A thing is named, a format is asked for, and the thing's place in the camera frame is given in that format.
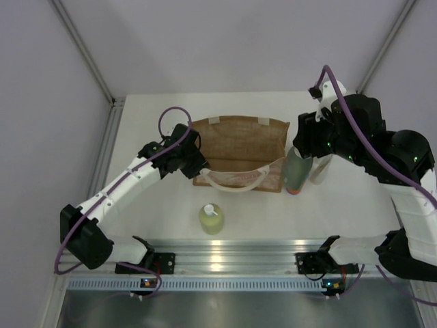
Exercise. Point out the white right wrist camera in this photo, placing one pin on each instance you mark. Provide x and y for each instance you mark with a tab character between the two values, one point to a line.
325	94

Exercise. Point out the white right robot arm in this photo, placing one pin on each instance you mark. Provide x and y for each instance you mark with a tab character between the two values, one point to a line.
402	162

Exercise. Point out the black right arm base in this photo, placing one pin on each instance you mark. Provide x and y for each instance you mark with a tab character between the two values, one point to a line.
315	263

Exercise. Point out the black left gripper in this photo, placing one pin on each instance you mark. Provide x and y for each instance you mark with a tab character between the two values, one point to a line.
199	163

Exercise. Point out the aluminium mounting rail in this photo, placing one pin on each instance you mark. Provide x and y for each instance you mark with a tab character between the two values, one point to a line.
218	265

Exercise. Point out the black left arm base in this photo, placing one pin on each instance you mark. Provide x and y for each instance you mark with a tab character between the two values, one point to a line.
160	263

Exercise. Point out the burlap canvas tote bag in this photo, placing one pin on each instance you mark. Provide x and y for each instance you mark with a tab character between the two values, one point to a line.
244	153

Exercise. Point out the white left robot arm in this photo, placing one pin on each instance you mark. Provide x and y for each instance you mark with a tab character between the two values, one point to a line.
84	229

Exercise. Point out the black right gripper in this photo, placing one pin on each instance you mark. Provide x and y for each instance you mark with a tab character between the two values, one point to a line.
309	129

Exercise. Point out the light green lotion bottle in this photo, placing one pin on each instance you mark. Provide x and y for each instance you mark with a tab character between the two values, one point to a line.
211	218

